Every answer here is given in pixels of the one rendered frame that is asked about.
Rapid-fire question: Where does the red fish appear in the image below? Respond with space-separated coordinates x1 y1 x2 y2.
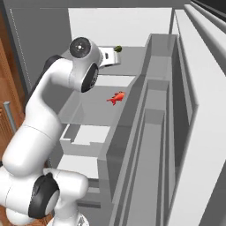
106 91 126 107

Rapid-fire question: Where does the grey fridge rack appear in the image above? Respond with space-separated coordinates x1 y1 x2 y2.
98 45 148 78

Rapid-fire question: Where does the white fridge drawer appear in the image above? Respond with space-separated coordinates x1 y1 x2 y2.
59 123 111 158

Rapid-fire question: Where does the grey fridge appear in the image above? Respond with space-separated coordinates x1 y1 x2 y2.
4 0 181 226

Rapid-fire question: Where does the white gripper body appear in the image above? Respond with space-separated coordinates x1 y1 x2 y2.
102 46 123 68

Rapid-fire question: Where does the grey fridge door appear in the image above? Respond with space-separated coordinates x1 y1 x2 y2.
97 1 226 226

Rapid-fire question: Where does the wooden cupboard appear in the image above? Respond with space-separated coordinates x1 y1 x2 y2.
0 8 28 167

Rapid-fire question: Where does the grey cupboard handle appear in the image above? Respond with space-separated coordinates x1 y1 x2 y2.
3 101 18 134

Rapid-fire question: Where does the glass fridge rack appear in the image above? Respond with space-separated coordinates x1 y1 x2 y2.
57 74 139 128

